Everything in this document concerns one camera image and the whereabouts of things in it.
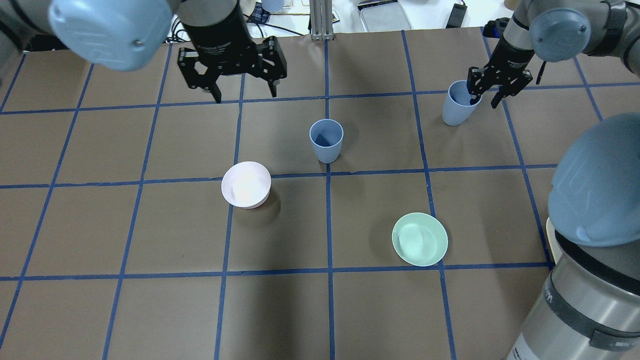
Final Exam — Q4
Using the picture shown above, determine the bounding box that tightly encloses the blue cup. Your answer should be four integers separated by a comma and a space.
308, 118, 345, 164
442, 79, 482, 126

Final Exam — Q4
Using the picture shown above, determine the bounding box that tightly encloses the black power adapter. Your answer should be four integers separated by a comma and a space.
445, 1, 467, 28

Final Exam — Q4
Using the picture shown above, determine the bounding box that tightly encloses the grey kitchen scale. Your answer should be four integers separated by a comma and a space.
357, 0, 413, 33

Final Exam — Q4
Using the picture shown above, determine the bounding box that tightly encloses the green bowl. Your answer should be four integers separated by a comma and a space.
391, 212, 450, 267

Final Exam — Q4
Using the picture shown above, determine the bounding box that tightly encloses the aluminium frame post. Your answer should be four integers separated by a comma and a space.
309, 0, 335, 41

